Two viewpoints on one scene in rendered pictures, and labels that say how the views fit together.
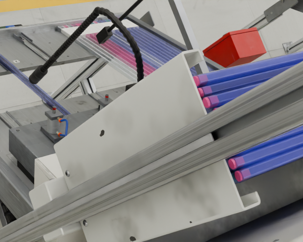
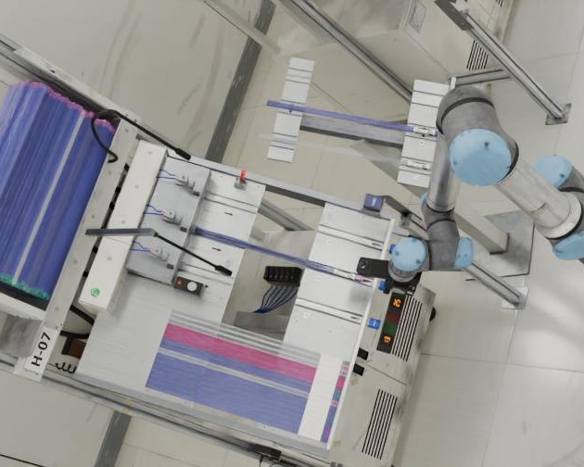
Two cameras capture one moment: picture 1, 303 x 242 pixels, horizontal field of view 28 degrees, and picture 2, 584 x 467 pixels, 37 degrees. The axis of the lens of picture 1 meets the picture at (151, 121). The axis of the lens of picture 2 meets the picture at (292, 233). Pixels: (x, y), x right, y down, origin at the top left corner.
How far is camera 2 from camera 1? 2.50 m
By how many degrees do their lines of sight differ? 76
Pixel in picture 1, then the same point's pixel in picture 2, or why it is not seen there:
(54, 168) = (151, 147)
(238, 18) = not seen: outside the picture
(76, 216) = not seen: hidden behind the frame
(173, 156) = not seen: hidden behind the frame
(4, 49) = (344, 288)
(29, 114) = (242, 221)
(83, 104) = (224, 262)
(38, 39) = (343, 329)
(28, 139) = (192, 168)
